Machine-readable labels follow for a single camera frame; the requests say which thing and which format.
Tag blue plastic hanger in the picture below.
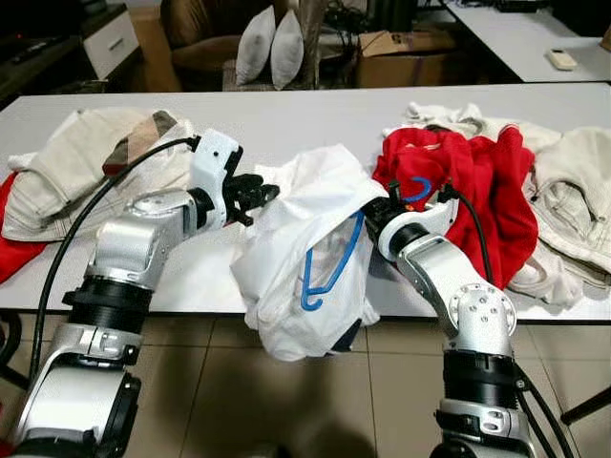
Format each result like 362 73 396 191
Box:
299 175 435 313

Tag white t-shirt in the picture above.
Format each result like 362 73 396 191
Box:
229 143 390 364

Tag red white-striped shirt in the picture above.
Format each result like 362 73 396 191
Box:
370 124 540 292

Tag white pillow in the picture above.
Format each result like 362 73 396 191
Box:
270 10 305 92
235 5 278 87

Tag open cardboard box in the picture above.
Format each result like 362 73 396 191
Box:
355 29 459 89

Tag brown armchair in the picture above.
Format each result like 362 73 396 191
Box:
158 0 306 92

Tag brown curtain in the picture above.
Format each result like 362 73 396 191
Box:
294 0 330 89

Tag white drawer cabinet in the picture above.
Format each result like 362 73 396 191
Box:
81 5 141 79

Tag white remote control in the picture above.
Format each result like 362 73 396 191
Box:
544 48 579 73

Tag dark tv bench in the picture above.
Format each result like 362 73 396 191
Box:
0 0 141 106

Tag black metal table legs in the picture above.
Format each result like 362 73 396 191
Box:
558 386 611 426

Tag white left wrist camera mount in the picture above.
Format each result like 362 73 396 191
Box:
188 131 242 232

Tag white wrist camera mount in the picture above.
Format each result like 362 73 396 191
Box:
377 196 461 263
188 131 242 232

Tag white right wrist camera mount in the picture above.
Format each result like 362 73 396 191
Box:
377 196 461 263

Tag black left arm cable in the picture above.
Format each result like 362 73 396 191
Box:
29 136 201 383

